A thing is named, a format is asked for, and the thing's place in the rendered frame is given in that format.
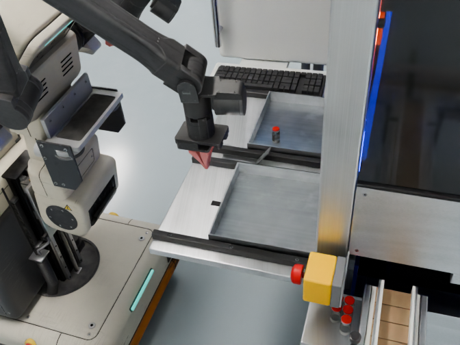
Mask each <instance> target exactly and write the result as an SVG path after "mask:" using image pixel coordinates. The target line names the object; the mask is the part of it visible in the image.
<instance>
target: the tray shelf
mask: <svg viewBox="0 0 460 345"><path fill-rule="evenodd" d="M265 100H266V99H260V98H254V97H247V103H246V114H245V116H233V115H217V117H216V119H215V121H214V124H219V125H228V126H229V133H228V134H229V135H228V137H227V139H226V140H223V145H227V146H236V147H241V148H246V149H247V142H248V139H249V137H250V135H251V132H252V130H253V127H254V126H255V123H256V121H257V118H258V116H259V113H260V112H261V109H262V107H263V105H264V102H265ZM259 164H263V165H268V166H276V167H282V168H290V169H295V170H304V171H309V172H314V173H320V168H316V167H311V166H302V165H297V164H289V163H283V162H274V161H270V160H264V159H263V160H262V161H260V163H259ZM233 171H234V169H230V168H222V167H217V166H209V168H208V169H204V167H203V166H202V165H201V164H195V163H193V164H192V165H191V167H190V169H189V171H188V173H187V175H186V177H185V179H184V181H183V183H182V184H181V187H180V189H179V191H178V193H177V195H176V197H175V199H174V200H173V202H172V204H171V206H170V208H169V210H168V212H167V214H166V216H165V218H164V219H163V221H162V223H161V225H160V227H159V229H158V230H161V231H168V232H172V233H178V234H183V235H189V236H193V237H197V238H204V239H209V238H208V233H209V230H210V228H211V226H212V223H213V221H214V219H215V216H216V213H217V211H218V208H219V206H215V205H211V203H212V201H219V202H221V201H222V198H223V196H224V194H225V191H226V189H227V186H228V184H229V182H230V179H231V176H232V174H233ZM149 251H150V253H151V254H155V255H161V256H164V257H171V258H175V259H180V260H184V261H191V262H194V263H198V264H204V265H208V266H214V267H218V268H224V269H227V270H234V271H238V272H244V273H247V274H253V275H257V276H261V277H268V278H271V279H277V280H281V281H287V282H291V283H292V281H291V278H290V276H291V271H292V267H293V266H286V265H283V264H276V263H272V262H268V261H262V260H258V259H251V258H247V257H241V256H237V255H231V254H227V253H221V252H217V251H211V250H206V249H202V248H196V247H192V246H186V245H182V244H175V243H172V242H165V241H161V240H155V239H153V241H152V242H151V245H150V247H149ZM352 274H353V270H349V269H348V270H347V274H346V282H345V286H344V288H347V289H350V282H351V278H352Z"/></svg>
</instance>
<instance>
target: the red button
mask: <svg viewBox="0 0 460 345"><path fill-rule="evenodd" d="M303 276H304V265H302V264H294V266H293V267H292V271H291V276H290V278H291V281H292V283H294V284H298V285H300V284H301V282H302V280H303Z"/></svg>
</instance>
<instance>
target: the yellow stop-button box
mask: <svg viewBox="0 0 460 345"><path fill-rule="evenodd" d="M346 260H347V258H345V257H340V256H338V257H336V256H333V255H327V254H323V253H316V252H310V254H309V259H308V262H307V267H306V268H305V272H304V276H303V300H304V301H308V302H312V303H317V304H321V305H330V307H335V308H339V307H340V297H341V291H342V284H343V279H344V272H345V268H346Z"/></svg>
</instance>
